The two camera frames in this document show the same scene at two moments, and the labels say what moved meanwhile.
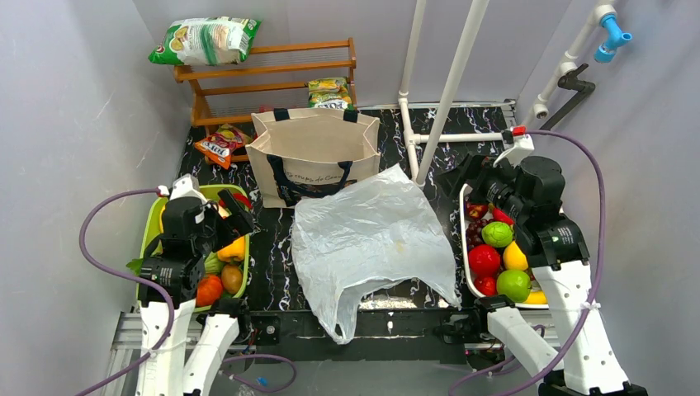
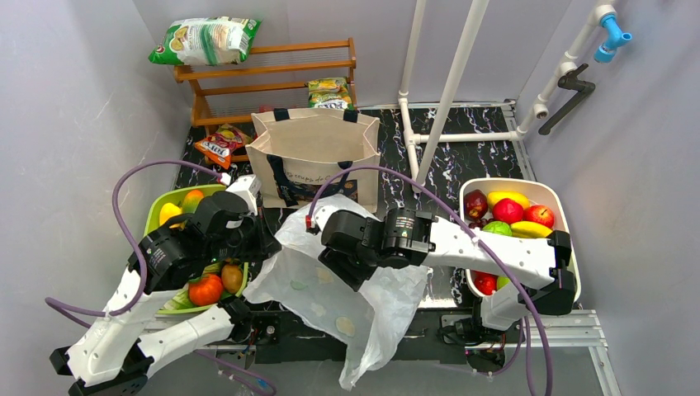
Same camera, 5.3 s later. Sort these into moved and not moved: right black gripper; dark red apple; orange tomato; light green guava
Moved: right black gripper
Not moved: orange tomato; dark red apple; light green guava
